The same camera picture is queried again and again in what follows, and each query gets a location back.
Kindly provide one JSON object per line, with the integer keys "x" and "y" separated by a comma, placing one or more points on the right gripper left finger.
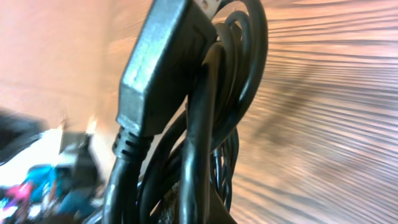
{"x": 169, "y": 206}

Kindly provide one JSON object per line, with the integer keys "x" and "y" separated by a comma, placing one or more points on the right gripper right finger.
{"x": 218, "y": 214}

